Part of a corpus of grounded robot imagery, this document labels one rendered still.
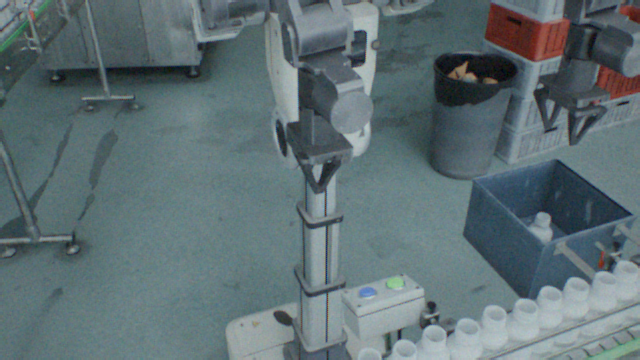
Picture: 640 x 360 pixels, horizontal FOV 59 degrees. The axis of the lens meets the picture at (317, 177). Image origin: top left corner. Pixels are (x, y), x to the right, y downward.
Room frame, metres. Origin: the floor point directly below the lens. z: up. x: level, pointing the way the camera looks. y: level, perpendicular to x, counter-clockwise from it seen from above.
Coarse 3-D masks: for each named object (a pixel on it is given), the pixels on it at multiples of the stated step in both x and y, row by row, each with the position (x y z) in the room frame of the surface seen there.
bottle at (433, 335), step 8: (432, 328) 0.62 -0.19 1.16; (440, 328) 0.62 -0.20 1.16; (424, 336) 0.61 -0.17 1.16; (432, 336) 0.62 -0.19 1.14; (440, 336) 0.62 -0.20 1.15; (416, 344) 0.62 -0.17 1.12; (424, 344) 0.60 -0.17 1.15; (432, 344) 0.59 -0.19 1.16; (440, 344) 0.59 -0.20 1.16; (416, 352) 0.61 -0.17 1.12; (424, 352) 0.60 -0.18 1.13; (432, 352) 0.59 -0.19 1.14; (440, 352) 0.59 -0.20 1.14; (448, 352) 0.61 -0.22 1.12
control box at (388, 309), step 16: (352, 288) 0.78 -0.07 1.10; (384, 288) 0.76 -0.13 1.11; (400, 288) 0.76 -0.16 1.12; (416, 288) 0.75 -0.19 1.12; (352, 304) 0.72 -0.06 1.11; (368, 304) 0.71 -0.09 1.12; (384, 304) 0.72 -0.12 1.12; (400, 304) 0.73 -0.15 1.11; (416, 304) 0.74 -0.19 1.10; (352, 320) 0.71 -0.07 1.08; (368, 320) 0.70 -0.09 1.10; (384, 320) 0.71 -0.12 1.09; (400, 320) 0.72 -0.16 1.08; (416, 320) 0.72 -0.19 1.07; (368, 336) 0.69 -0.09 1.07; (384, 336) 0.72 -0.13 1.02; (400, 336) 0.74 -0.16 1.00
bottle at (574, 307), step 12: (564, 288) 0.73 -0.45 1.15; (576, 288) 0.73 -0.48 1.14; (588, 288) 0.71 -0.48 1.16; (564, 300) 0.71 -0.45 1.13; (576, 300) 0.70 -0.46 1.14; (564, 312) 0.70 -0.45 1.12; (576, 312) 0.69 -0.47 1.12; (564, 324) 0.69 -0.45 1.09; (564, 336) 0.69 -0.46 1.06; (576, 336) 0.70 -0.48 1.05; (552, 348) 0.70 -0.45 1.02
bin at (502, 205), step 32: (544, 160) 1.45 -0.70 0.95; (480, 192) 1.32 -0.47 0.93; (512, 192) 1.41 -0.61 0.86; (544, 192) 1.46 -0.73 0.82; (576, 192) 1.37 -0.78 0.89; (480, 224) 1.29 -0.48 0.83; (512, 224) 1.18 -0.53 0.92; (576, 224) 1.34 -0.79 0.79; (608, 224) 1.15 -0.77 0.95; (512, 256) 1.15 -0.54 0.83; (544, 256) 1.08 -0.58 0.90; (576, 256) 1.05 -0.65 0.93; (512, 288) 1.13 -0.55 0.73
